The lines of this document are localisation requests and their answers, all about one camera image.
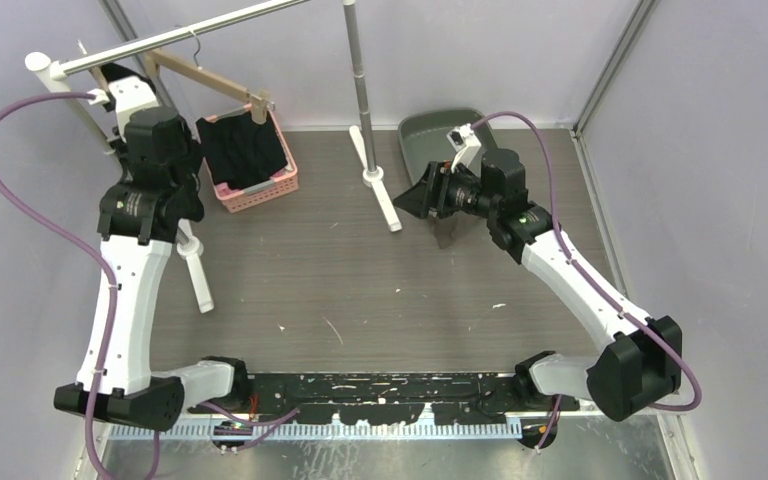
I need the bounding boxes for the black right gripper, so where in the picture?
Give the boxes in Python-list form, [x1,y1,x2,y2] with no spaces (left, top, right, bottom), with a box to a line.
[394,159,499,220]

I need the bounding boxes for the grey-brown underwear with beige waistband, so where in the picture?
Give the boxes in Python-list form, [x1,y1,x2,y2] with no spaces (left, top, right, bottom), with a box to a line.
[429,214,461,249]

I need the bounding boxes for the beige clip hanger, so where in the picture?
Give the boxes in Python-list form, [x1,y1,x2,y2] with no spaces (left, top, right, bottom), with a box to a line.
[143,29,274,125]
[77,39,114,102]

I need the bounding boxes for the black underwear with beige waistband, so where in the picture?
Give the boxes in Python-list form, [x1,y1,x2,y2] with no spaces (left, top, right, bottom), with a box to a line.
[100,63,204,228]

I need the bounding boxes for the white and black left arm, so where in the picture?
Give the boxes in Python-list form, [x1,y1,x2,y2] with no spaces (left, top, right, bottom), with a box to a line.
[53,106,253,432]

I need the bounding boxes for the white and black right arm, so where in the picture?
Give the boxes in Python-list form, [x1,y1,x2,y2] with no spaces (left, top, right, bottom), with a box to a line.
[393,148,682,421]

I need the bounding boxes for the grey-green plastic tub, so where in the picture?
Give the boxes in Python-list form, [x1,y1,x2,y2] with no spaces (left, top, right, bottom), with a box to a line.
[398,107,484,187]

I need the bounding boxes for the black clothes in basket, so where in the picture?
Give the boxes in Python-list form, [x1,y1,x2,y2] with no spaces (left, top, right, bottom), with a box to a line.
[196,112,287,190]

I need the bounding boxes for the white and metal clothes rack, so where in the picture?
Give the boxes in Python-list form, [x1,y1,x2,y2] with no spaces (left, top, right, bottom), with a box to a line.
[24,0,404,315]

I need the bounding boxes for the pink perforated plastic basket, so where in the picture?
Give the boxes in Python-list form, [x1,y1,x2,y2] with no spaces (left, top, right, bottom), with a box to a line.
[202,106,299,213]

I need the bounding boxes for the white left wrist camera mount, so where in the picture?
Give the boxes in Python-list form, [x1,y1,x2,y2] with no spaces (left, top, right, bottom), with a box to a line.
[88,76,160,134]

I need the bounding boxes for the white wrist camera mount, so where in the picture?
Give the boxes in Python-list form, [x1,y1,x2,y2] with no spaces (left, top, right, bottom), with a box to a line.
[446,124,482,172]
[88,76,160,134]

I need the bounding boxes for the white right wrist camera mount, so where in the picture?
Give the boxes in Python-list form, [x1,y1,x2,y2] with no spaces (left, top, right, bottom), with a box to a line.
[446,124,482,172]

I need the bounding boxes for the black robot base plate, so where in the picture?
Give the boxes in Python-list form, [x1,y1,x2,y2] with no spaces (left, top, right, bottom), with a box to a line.
[213,372,552,426]

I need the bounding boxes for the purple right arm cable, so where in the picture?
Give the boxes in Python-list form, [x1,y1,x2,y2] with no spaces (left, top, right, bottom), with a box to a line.
[470,110,703,454]

